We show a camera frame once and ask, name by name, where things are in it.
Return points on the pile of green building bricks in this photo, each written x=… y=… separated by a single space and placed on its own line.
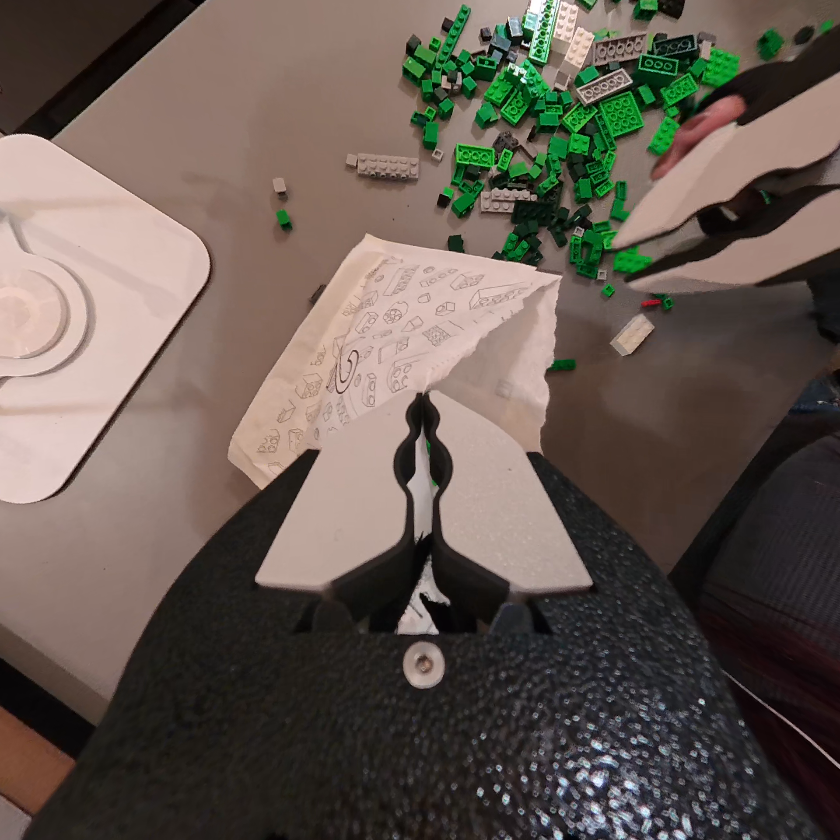
x=620 y=115

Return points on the person's legs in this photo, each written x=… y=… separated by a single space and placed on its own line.
x=787 y=558

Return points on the small green brick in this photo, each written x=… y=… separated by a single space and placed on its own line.
x=283 y=220

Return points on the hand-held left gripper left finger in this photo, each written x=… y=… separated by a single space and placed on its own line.
x=328 y=512

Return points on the white book stand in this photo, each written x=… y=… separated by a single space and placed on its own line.
x=118 y=275

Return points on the white brick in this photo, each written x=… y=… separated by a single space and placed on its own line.
x=632 y=334

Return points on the person's right hand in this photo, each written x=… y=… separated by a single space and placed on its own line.
x=705 y=128

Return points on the grey desk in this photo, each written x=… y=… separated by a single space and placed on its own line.
x=197 y=164

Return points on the green flat brick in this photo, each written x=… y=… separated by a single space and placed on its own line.
x=562 y=365

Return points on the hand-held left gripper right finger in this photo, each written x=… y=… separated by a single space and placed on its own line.
x=512 y=518

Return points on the white printed paper bag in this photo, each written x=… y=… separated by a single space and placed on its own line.
x=387 y=328

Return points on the dark green brick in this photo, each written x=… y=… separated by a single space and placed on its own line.
x=457 y=243

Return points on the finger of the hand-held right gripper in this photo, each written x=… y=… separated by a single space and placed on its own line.
x=754 y=151
x=774 y=253

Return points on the long grey brick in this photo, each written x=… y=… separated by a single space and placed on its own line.
x=390 y=167

